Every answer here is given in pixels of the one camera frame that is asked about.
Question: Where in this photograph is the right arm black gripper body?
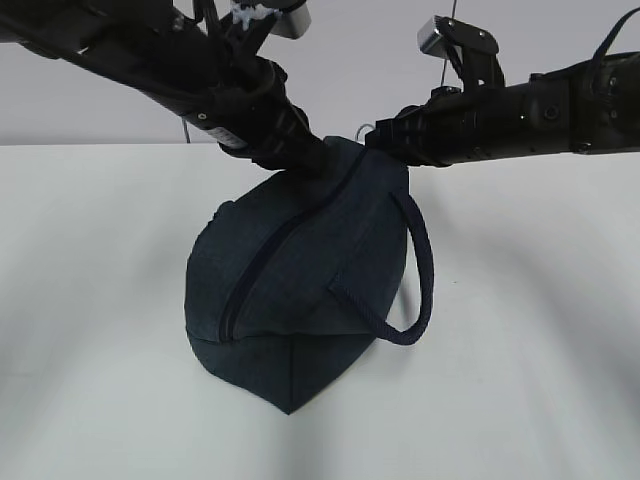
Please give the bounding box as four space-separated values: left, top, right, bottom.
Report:
394 86 480 168

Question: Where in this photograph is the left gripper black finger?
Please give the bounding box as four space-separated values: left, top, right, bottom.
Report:
279 135 328 176

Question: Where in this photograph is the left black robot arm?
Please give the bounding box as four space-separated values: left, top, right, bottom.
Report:
1 1 327 174

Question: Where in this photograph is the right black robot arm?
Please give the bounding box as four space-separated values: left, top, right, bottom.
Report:
365 9 639 168

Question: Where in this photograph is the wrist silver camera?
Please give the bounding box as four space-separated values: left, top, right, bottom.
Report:
229 0 314 39
417 15 506 93

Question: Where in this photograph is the dark blue lunch bag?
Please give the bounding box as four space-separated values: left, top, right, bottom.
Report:
184 137 434 414

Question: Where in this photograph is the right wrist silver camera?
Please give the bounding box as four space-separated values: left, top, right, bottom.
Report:
417 15 506 93

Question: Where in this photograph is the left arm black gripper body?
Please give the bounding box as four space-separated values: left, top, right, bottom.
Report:
179 56 313 170

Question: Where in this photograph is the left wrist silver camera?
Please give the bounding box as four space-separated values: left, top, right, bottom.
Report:
229 0 314 39

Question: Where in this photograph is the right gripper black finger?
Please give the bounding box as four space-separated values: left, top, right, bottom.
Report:
364 119 411 160

